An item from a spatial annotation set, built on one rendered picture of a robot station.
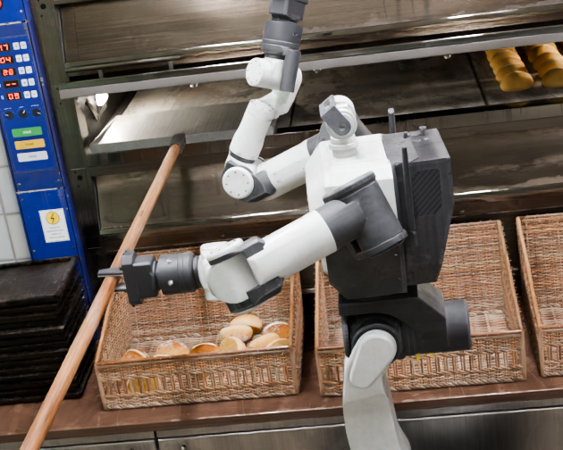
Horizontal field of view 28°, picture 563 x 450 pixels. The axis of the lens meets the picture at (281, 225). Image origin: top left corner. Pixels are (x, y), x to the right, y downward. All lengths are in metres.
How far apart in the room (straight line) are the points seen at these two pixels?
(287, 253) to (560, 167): 1.42
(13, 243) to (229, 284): 1.53
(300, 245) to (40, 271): 1.40
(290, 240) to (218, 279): 0.16
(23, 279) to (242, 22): 0.97
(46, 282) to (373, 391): 1.15
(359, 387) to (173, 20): 1.26
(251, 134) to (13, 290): 0.98
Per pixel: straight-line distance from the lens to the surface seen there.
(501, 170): 3.34
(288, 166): 2.60
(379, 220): 2.14
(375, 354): 2.46
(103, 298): 2.36
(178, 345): 3.32
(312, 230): 2.11
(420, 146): 2.37
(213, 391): 3.11
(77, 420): 3.19
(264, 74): 2.56
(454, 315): 2.49
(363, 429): 2.61
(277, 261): 2.09
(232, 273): 2.12
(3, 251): 3.58
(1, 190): 3.50
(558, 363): 3.07
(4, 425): 3.27
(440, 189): 2.31
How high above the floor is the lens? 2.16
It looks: 22 degrees down
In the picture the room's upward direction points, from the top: 8 degrees counter-clockwise
